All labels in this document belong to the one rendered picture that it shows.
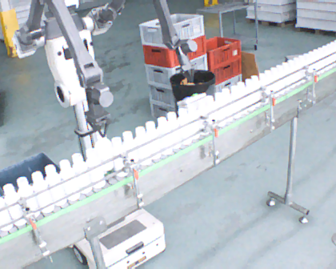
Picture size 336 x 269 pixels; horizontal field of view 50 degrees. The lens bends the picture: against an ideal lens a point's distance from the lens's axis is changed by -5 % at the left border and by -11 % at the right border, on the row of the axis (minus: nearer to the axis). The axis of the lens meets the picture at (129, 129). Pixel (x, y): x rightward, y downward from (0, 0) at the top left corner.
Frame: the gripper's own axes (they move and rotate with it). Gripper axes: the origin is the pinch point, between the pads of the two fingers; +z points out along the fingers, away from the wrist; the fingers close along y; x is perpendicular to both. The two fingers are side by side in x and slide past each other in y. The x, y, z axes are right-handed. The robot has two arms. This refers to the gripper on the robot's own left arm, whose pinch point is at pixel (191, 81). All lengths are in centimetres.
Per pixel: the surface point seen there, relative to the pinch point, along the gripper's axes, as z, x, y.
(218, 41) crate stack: -16, 212, 233
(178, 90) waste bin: 17, 132, 87
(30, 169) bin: 15, 45, -84
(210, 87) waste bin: 23, 115, 110
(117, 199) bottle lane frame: 32, -14, -67
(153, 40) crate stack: -37, 171, 106
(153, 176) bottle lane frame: 30, -15, -48
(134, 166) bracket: 20, -25, -60
